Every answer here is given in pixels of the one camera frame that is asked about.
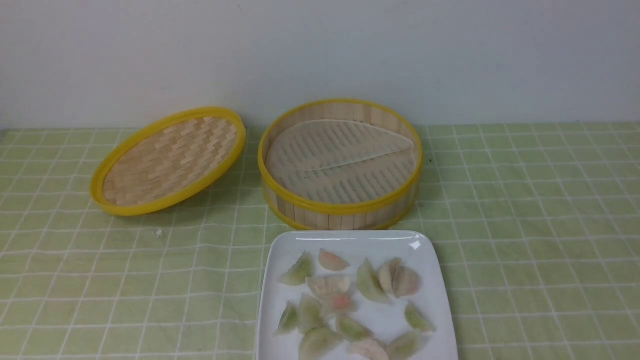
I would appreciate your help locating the pink dumpling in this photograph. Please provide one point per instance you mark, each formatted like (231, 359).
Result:
(332, 262)
(336, 303)

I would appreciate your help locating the white square plate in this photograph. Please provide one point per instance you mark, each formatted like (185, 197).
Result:
(386, 321)

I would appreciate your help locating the pink dumpling on plate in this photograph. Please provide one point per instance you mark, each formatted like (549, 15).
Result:
(336, 303)

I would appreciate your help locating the bamboo steamer basket yellow rim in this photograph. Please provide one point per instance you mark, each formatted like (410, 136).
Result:
(340, 164)

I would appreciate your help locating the pale beige dumpling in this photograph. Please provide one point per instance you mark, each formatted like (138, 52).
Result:
(397, 279)

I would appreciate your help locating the bamboo steamer lid yellow rim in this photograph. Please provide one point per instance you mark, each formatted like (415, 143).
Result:
(168, 161)

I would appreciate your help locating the pale green dumpling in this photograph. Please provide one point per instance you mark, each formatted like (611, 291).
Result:
(317, 342)

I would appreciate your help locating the small green dumpling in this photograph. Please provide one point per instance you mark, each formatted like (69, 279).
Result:
(416, 320)

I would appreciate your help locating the green checked tablecloth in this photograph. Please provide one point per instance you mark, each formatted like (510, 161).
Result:
(536, 228)

